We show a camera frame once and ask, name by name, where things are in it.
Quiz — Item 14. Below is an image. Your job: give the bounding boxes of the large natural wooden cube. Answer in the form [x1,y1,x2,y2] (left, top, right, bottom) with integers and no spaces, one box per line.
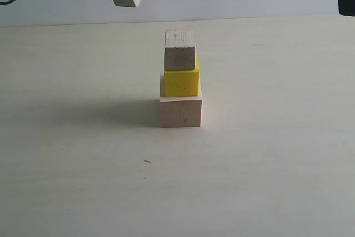
[159,75,202,128]

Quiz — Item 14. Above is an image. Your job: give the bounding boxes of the yellow wooden cube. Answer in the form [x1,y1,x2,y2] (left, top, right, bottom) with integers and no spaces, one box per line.
[164,56,201,97]

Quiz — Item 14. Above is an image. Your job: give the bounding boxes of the medium natural wooden cube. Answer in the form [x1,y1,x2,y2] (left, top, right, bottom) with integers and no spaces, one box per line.
[164,29,196,71]

